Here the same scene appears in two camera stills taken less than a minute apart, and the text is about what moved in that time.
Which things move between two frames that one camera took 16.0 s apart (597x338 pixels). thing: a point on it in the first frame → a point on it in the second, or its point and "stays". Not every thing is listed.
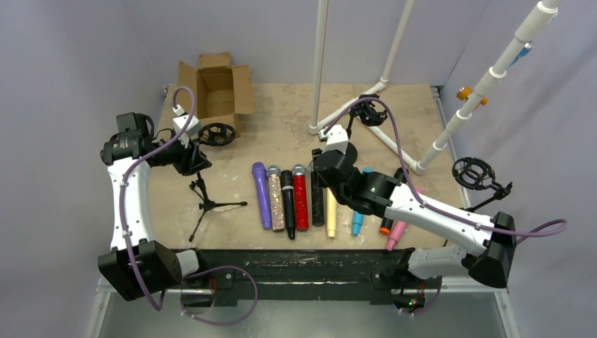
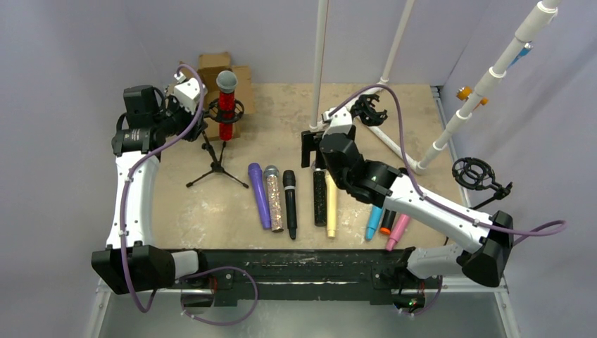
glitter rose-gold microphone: [274, 173] stays
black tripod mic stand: [207, 204] → [214, 112]
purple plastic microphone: [259, 170] stays
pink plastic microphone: [398, 232] stays
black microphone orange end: [386, 223] stays
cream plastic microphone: [331, 213] stays
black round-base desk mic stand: [372, 113] stays
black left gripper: [193, 157] → [196, 123]
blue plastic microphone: [358, 216] → [374, 222]
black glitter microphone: [317, 201] stays
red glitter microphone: [300, 201] → [227, 81]
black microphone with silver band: [287, 190] stays
